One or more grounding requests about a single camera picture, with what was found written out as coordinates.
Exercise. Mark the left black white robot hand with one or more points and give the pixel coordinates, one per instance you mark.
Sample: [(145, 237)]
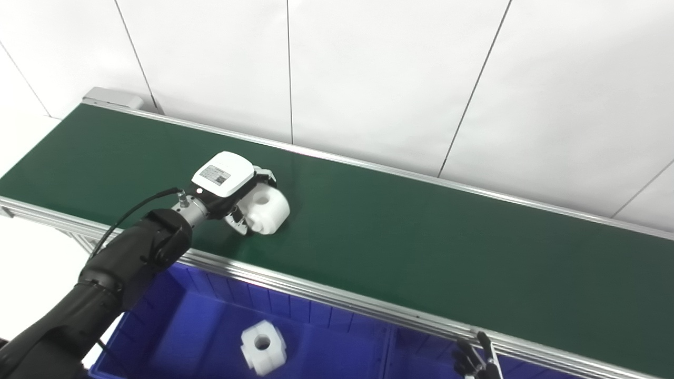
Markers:
[(224, 176)]

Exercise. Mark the aluminium conveyor support leg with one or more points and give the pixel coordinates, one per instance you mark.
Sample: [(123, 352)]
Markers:
[(79, 241)]

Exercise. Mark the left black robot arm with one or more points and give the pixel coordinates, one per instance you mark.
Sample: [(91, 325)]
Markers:
[(121, 273)]

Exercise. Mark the grey conveyor end cover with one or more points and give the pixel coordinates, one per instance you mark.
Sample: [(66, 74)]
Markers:
[(113, 98)]

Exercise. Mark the blue plastic bin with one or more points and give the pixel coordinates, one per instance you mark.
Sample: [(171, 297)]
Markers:
[(421, 358), (195, 331)]

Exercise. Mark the white cylindrical plastic part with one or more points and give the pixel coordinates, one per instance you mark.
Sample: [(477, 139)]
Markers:
[(268, 210)]

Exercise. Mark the green conveyor belt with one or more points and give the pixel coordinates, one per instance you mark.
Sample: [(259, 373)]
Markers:
[(421, 237)]

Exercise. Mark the white plastic part with hole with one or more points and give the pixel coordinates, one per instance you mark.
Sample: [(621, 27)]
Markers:
[(268, 355)]

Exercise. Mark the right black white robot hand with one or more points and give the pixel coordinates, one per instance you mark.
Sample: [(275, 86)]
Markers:
[(482, 368)]

